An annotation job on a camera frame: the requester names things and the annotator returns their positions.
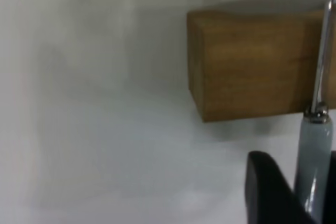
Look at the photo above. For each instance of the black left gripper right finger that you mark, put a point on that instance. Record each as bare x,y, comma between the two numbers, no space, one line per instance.
331,195

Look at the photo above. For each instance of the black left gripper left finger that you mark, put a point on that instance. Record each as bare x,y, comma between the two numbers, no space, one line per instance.
265,195

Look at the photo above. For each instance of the arched wooden block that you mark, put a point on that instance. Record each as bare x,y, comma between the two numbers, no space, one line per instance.
249,64

